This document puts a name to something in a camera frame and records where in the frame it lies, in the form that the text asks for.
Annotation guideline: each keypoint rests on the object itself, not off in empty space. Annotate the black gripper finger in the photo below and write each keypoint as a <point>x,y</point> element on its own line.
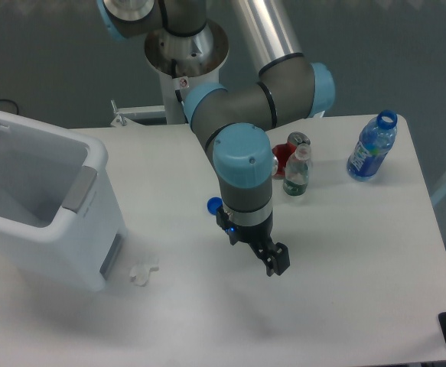
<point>278,261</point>
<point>263,254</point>

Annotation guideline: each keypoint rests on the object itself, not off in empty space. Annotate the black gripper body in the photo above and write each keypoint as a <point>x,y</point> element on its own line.
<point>257,236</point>

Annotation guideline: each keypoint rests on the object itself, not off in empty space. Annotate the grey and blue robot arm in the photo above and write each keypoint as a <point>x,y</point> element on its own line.
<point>232,126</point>

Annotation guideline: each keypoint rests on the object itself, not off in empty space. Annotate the blue bottle cap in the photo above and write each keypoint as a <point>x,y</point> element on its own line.
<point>213,204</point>

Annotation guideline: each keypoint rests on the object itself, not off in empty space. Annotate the small clear green-label bottle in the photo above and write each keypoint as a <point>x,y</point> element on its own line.
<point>297,171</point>

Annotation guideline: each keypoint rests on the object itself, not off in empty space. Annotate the red soda can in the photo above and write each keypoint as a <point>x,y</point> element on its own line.
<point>282,152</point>

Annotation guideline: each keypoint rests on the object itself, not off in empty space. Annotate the blue plastic drink bottle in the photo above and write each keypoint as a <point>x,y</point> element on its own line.
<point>374,143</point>

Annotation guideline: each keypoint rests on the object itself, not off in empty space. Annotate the white open trash bin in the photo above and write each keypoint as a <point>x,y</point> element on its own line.
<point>59,216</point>

